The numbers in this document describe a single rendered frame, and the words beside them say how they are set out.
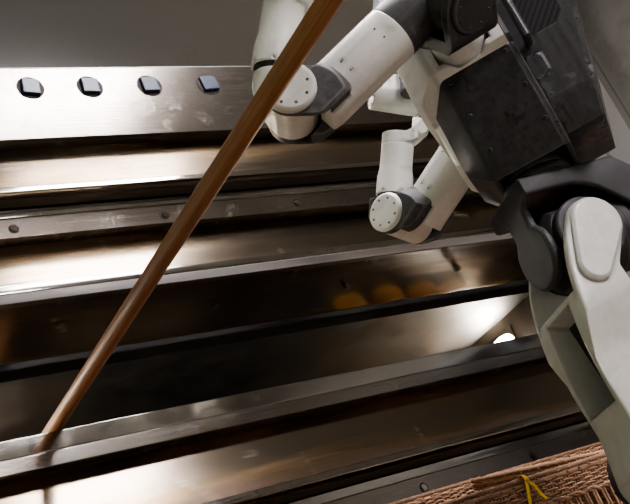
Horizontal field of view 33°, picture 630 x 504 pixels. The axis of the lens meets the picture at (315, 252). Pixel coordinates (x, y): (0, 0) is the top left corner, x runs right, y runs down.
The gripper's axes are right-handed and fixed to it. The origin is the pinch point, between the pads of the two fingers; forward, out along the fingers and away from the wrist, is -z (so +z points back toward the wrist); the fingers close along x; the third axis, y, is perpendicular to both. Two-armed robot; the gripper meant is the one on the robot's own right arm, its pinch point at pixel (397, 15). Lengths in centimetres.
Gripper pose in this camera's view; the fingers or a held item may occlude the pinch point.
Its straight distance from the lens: 236.5
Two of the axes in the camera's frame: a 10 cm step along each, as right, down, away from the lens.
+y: -5.9, 4.3, 6.9
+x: -8.1, -3.2, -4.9
